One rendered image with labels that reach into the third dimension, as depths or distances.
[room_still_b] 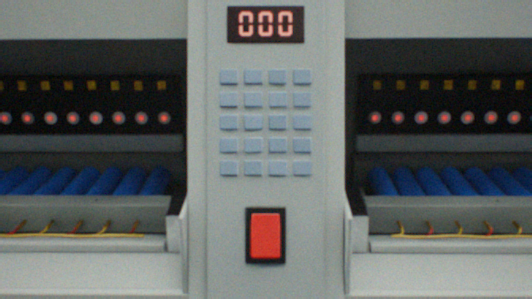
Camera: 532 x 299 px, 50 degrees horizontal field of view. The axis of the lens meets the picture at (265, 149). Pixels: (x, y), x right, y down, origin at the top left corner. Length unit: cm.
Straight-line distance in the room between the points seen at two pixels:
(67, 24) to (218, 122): 12
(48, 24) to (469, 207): 31
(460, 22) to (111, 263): 27
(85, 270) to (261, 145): 14
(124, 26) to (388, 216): 22
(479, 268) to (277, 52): 19
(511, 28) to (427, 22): 5
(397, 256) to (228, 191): 13
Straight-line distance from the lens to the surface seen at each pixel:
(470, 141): 54
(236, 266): 35
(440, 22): 38
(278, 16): 35
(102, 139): 54
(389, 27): 37
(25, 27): 40
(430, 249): 41
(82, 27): 38
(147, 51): 57
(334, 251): 35
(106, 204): 43
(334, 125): 35
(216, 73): 34
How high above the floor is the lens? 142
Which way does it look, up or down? level
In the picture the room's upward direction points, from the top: straight up
